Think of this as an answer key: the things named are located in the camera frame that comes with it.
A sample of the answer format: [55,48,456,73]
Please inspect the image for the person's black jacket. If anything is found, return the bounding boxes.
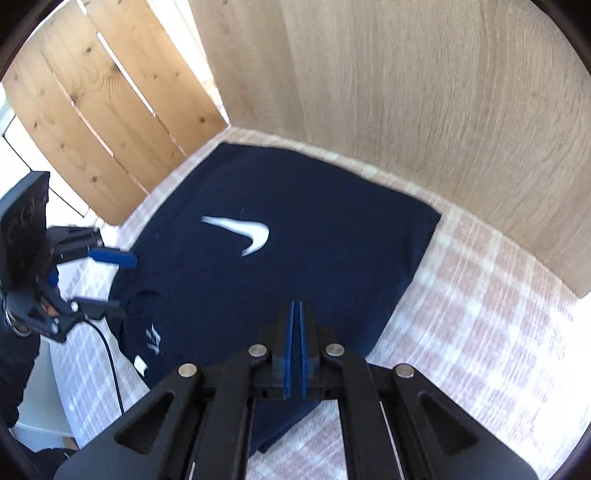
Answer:
[14,443,80,480]

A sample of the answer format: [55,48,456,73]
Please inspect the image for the pine plank board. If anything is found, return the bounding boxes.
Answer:
[2,0,230,227]

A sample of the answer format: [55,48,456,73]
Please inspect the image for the navy blue sweatshirt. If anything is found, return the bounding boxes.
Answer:
[108,141,441,455]

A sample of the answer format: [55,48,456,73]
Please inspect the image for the person's left forearm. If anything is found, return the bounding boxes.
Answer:
[0,314,44,428]

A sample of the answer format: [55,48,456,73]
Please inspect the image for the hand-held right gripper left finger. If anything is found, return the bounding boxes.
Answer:
[55,299,296,480]

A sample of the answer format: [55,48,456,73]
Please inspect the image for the pink plaid cloth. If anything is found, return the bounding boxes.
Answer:
[48,127,580,480]

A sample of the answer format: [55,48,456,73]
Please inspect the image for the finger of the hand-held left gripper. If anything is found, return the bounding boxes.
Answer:
[47,225,138,271]
[46,294,126,343]

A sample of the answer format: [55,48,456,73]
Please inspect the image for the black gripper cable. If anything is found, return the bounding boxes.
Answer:
[85,318,124,416]

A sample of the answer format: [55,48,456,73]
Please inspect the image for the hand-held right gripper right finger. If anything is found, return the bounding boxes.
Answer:
[298,299,539,480]

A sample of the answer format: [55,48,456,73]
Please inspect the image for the light oak wooden board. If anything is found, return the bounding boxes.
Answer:
[189,0,591,298]

